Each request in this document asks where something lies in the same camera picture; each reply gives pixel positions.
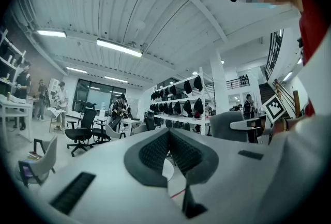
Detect small wooden table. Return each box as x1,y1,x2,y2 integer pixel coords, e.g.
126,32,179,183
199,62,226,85
48,107,67,133

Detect staircase with wooden railing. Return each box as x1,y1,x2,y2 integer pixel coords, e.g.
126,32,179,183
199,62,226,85
258,79,302,120

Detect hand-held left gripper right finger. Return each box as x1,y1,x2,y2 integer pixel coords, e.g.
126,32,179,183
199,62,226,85
169,128,220,185

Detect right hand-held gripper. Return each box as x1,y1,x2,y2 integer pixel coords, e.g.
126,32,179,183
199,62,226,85
229,94,289,144

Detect stack of books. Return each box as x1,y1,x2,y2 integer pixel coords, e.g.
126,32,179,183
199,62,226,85
27,151,42,161

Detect person's red jersey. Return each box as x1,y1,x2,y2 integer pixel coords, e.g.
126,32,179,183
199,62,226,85
298,0,331,117

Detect row of black bags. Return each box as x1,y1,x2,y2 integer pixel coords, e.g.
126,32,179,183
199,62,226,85
149,75,205,132

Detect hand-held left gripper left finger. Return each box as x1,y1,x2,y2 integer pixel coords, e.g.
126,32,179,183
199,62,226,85
124,128,171,188

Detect grey fleece cloth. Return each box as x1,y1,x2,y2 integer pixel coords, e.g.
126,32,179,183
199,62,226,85
208,111,249,143

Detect black balcony railing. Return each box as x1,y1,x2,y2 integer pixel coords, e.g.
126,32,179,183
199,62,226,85
226,75,250,90

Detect white shelf rack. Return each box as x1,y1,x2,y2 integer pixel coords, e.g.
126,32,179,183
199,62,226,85
149,67,216,136

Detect person's right forearm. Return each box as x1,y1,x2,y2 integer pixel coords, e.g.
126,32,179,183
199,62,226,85
271,117,308,138

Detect ceiling light bar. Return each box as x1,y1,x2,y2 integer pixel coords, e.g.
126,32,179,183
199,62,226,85
104,76,128,84
96,38,143,58
37,30,67,38
66,67,88,74

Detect white shelf with items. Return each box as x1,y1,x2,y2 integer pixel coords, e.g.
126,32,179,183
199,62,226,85
0,28,26,97

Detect dark glass window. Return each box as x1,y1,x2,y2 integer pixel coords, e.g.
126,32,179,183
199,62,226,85
72,79,127,113

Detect white desk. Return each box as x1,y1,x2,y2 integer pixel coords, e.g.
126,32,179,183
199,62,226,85
0,96,33,153
117,118,143,136

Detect grey shell chair black legs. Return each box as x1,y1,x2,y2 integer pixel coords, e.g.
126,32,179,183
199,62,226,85
104,123,127,140
130,124,148,136
18,135,58,187

